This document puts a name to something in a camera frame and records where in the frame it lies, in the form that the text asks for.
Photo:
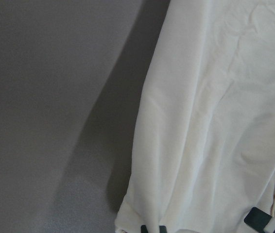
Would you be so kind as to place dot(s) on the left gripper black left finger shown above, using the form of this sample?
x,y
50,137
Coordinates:
x,y
159,229

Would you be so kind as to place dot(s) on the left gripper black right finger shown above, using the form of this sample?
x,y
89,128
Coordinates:
x,y
260,221

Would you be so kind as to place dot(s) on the cream long-sleeve printed shirt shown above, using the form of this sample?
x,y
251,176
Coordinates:
x,y
204,144

